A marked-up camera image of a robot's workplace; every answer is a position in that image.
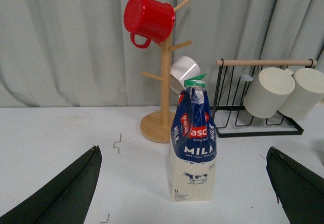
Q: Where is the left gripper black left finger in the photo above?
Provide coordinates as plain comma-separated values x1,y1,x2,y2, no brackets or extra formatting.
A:
1,146,102,223

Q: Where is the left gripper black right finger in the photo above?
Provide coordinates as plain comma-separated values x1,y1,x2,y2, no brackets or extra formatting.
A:
266,147,323,223

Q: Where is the blue white milk carton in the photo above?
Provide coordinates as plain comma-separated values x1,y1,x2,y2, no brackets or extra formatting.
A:
169,74,217,202

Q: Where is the cream ribbed mug right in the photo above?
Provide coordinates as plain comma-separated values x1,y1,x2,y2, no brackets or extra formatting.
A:
279,68,323,119

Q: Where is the cream ribbed mug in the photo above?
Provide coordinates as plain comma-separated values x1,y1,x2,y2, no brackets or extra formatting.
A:
244,67,295,119
279,68,323,119

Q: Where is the cream ribbed mug left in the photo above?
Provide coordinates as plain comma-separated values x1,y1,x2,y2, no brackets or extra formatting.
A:
244,67,295,119

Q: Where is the wooden mug tree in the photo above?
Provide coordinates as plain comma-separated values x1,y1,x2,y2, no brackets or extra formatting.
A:
140,0,193,144

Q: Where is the grey curtain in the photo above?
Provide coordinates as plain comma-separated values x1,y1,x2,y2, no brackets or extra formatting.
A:
1,0,323,107

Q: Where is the white mug on tree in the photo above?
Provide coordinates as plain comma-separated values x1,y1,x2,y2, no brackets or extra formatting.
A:
170,56,201,94

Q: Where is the red mug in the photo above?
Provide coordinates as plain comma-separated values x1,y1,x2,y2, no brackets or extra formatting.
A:
124,0,175,49

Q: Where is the black wire mug rack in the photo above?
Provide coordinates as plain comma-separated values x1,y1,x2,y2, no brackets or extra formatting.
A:
211,59,317,138

